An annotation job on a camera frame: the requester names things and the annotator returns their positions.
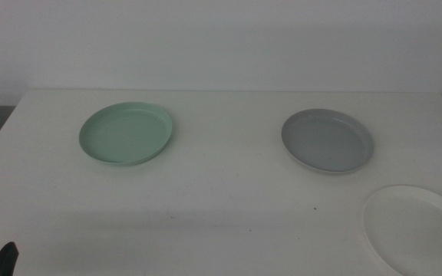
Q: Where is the white shallow bowl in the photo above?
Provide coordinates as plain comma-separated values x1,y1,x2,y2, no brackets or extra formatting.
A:
362,185,442,276

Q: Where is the pale green shallow bowl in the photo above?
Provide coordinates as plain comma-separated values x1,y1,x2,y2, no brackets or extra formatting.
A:
78,100,173,167

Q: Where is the grey shallow bowl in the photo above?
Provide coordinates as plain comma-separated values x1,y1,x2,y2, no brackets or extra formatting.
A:
281,107,375,176

